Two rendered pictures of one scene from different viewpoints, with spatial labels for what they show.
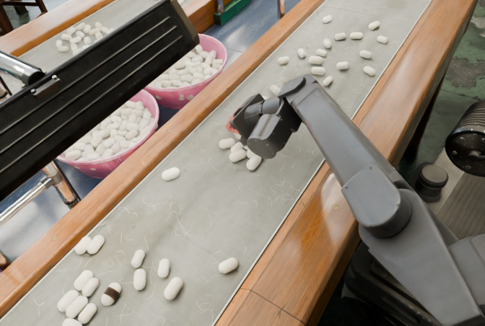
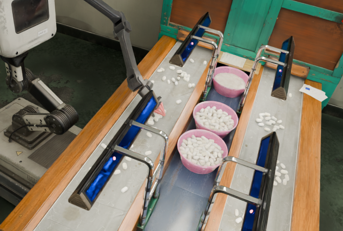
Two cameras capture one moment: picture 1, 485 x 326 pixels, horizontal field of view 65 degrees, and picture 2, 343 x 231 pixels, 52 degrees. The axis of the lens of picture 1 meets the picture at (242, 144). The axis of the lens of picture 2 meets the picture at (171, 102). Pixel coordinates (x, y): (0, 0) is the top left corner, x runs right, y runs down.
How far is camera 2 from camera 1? 2.19 m
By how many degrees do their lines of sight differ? 92
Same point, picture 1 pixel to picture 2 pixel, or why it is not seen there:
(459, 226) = (64, 143)
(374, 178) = (127, 26)
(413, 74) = (84, 138)
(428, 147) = not seen: outside the picture
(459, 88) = not seen: outside the picture
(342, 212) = (121, 89)
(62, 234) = (199, 85)
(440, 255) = (122, 16)
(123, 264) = (179, 84)
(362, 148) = (126, 41)
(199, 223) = (163, 92)
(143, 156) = (190, 104)
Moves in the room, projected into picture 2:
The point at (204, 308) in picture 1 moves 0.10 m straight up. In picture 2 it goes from (155, 77) to (156, 64)
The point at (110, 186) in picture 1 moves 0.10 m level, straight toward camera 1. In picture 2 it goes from (195, 95) to (183, 87)
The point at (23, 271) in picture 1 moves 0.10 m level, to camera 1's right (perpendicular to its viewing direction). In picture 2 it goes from (202, 78) to (189, 79)
